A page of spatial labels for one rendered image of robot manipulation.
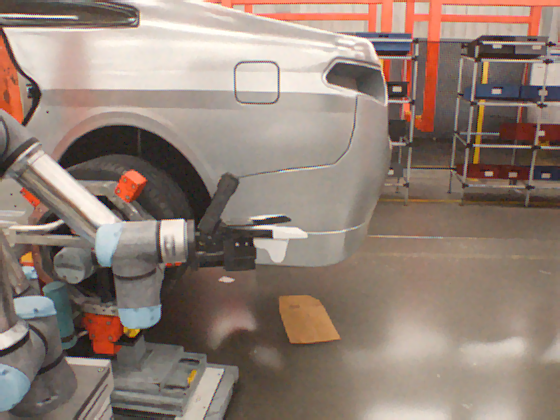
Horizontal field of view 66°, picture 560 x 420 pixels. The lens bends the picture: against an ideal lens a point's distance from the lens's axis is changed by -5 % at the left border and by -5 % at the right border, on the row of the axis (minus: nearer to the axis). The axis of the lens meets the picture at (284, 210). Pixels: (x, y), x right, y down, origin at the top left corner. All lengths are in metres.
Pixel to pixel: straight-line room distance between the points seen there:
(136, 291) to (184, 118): 1.07
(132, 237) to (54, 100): 1.32
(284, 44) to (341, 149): 0.43
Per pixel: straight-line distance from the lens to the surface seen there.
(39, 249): 1.98
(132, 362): 2.23
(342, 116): 1.68
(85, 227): 0.92
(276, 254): 0.75
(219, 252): 0.79
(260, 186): 1.74
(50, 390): 1.11
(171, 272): 1.82
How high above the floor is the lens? 1.49
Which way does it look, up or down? 17 degrees down
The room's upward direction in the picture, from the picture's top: straight up
